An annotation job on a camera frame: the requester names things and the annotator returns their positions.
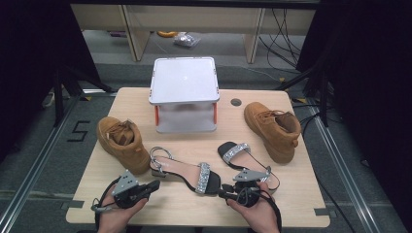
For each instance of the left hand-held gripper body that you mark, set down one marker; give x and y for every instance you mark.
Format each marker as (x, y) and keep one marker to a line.
(127, 184)

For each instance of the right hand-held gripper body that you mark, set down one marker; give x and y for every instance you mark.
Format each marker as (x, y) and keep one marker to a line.
(251, 175)

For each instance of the tan suede boot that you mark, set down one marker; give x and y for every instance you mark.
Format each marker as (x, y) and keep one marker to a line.
(268, 136)
(129, 152)

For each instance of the white two-tier shoe rack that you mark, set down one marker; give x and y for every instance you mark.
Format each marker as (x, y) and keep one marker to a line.
(184, 81)

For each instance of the person's left hand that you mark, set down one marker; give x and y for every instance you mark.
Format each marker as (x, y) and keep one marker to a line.
(111, 218)

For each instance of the person's right hand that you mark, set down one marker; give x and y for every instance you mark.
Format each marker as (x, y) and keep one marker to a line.
(262, 216)

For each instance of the black floor tape marks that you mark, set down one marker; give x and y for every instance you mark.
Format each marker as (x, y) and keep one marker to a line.
(79, 131)

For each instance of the round dark table grommet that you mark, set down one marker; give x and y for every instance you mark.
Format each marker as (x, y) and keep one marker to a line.
(236, 102)

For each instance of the yellow floor tape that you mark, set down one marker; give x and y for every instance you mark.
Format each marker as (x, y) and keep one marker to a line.
(301, 100)
(85, 97)

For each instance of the clear plastic bag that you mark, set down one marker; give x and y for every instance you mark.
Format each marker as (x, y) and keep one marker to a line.
(186, 39)

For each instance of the dark purple object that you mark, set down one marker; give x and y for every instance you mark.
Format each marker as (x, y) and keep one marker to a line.
(116, 33)

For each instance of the yellow object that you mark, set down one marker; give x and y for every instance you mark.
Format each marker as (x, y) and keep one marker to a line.
(166, 33)

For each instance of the dark curtain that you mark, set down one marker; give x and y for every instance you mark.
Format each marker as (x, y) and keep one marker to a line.
(372, 81)
(26, 64)

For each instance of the beige desk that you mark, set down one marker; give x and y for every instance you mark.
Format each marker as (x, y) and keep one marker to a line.
(200, 19)

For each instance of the aluminium floor rail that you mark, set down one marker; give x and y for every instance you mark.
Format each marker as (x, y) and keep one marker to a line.
(35, 168)
(342, 168)

